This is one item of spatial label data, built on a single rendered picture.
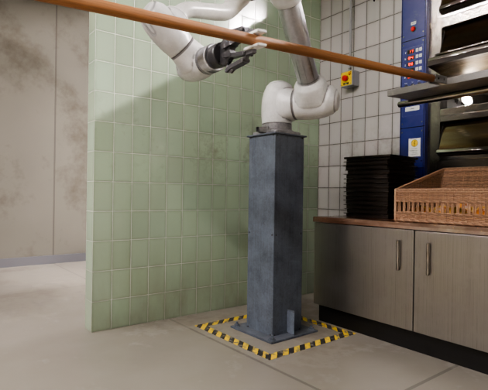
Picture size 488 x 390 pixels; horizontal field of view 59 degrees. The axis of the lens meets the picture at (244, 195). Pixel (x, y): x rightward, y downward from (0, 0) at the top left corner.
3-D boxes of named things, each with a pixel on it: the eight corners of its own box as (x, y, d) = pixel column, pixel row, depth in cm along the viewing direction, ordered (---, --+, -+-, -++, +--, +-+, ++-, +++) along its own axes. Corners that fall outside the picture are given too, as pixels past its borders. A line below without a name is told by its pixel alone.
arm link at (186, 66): (208, 83, 145) (180, 54, 138) (186, 91, 157) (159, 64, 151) (225, 61, 149) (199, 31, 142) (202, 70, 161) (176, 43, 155)
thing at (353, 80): (347, 89, 291) (347, 74, 291) (359, 86, 283) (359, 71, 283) (339, 87, 287) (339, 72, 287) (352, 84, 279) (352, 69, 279)
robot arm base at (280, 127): (245, 135, 222) (245, 124, 222) (277, 138, 236) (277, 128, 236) (269, 131, 208) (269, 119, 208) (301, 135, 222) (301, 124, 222)
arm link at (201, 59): (218, 76, 147) (228, 73, 142) (195, 73, 142) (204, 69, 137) (218, 49, 147) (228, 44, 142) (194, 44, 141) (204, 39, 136)
